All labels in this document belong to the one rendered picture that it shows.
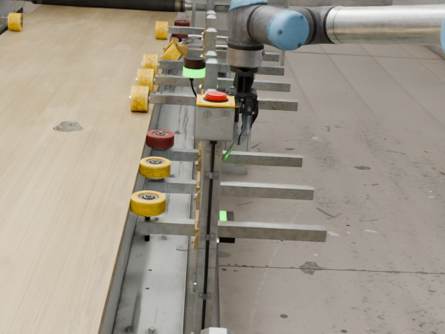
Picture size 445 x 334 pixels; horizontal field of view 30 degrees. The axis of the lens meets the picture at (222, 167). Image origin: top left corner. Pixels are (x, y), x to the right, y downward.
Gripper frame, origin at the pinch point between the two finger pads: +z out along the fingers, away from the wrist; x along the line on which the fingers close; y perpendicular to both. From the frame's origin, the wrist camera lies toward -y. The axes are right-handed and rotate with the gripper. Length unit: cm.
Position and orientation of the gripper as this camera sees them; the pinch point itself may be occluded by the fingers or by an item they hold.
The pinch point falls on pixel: (238, 139)
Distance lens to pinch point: 216.6
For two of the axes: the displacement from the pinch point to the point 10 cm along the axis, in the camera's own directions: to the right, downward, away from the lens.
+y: 0.2, 3.3, -9.5
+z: -0.6, 9.4, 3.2
